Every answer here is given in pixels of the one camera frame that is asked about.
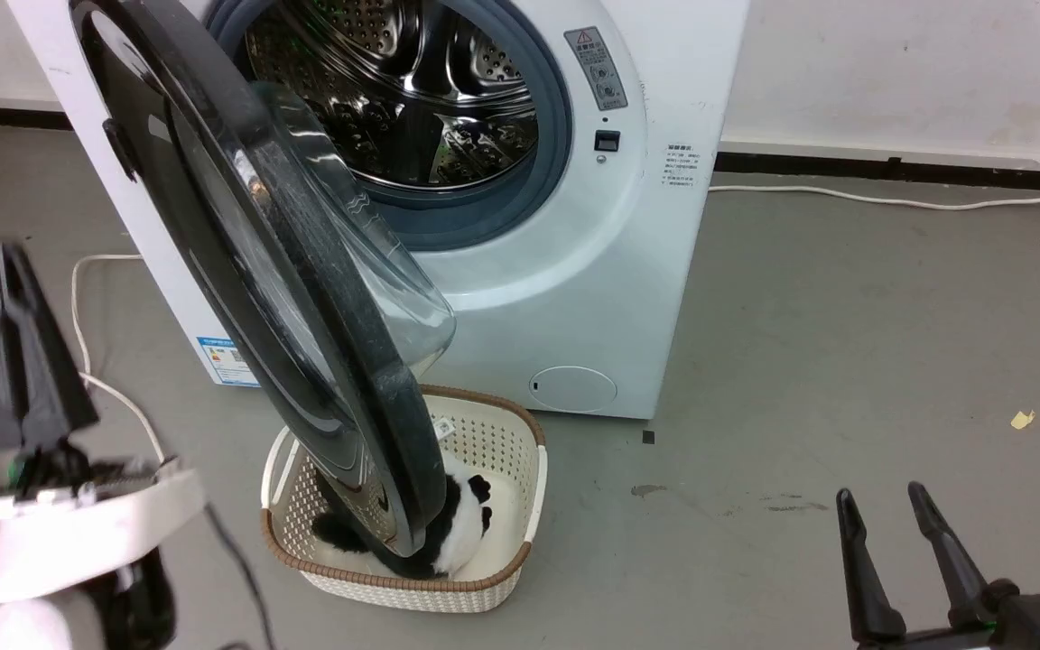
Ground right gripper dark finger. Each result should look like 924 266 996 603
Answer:
835 487 907 644
906 481 1019 628

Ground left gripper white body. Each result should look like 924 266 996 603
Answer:
0 442 207 613

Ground round black washing machine door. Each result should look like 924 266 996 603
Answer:
69 0 458 579

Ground white front-load washing machine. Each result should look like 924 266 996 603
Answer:
5 0 751 421

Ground grey rubber door gasket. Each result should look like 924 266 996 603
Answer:
204 0 572 252

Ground blue white energy label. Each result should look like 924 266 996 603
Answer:
196 336 259 387

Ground round white filter cover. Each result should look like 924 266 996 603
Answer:
528 366 618 414

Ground cream woven laundry basket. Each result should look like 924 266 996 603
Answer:
260 384 548 615

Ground black white panda plush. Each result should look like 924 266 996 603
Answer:
312 451 494 579

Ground small printed text sticker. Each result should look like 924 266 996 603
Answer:
662 143 701 189

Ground steel perforated washer drum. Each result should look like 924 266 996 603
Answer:
245 0 539 190

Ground grey warning sticker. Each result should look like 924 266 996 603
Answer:
563 25 629 112

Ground white power cable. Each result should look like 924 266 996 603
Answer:
708 179 1040 212
70 253 167 466

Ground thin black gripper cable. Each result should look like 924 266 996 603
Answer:
202 504 279 650

